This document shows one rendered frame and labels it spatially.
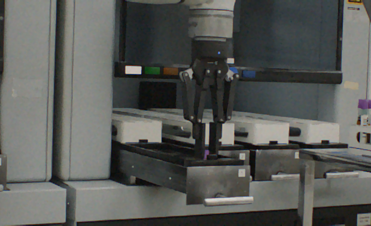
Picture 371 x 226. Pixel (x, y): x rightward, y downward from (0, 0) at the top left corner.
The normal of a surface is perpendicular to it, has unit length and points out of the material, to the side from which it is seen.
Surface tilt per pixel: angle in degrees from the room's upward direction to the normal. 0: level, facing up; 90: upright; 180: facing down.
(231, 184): 90
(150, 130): 90
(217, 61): 90
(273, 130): 90
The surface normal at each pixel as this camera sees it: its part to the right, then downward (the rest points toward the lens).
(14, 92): 0.46, 0.06
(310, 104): -0.89, 0.00
